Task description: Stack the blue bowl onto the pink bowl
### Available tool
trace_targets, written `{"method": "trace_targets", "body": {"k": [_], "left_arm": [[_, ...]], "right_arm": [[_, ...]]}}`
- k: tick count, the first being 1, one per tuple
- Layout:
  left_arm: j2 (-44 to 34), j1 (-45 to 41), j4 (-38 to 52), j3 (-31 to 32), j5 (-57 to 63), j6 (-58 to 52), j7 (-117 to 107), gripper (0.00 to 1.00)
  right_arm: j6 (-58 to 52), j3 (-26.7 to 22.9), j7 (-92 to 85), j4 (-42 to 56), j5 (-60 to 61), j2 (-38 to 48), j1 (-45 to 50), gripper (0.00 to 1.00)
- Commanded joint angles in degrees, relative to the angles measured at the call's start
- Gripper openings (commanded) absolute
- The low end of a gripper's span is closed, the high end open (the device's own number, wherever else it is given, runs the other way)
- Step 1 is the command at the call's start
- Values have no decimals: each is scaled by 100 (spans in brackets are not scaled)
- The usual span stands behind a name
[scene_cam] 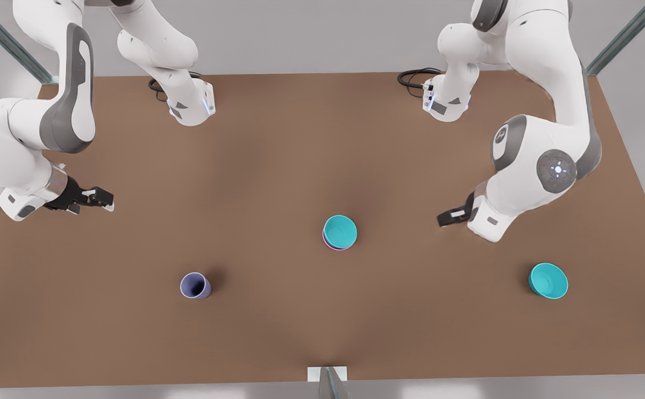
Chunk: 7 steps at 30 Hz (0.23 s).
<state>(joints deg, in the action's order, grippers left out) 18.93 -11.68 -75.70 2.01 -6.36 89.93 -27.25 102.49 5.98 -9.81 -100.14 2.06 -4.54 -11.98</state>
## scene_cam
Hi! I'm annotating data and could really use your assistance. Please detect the teal bowl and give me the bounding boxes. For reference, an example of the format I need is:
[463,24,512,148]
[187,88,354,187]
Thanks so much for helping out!
[528,262,569,300]
[323,214,358,250]

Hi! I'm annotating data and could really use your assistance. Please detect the pink bowl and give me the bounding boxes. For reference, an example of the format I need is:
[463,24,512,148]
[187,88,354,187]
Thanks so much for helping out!
[322,232,355,252]

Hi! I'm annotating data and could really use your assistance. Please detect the purple cup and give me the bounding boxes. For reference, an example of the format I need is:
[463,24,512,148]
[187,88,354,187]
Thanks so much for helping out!
[180,272,213,300]

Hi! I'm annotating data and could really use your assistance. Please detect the black cable loop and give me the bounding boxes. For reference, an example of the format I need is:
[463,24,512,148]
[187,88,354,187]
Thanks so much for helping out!
[397,67,443,100]
[148,70,203,104]

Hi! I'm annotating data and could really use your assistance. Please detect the silver frame post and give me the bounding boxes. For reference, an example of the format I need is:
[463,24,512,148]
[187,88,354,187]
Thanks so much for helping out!
[585,0,645,77]
[318,366,352,399]
[0,0,58,85]

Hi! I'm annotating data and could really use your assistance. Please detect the white post foot plate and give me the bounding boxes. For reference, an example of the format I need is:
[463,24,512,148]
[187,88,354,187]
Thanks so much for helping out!
[307,365,349,382]

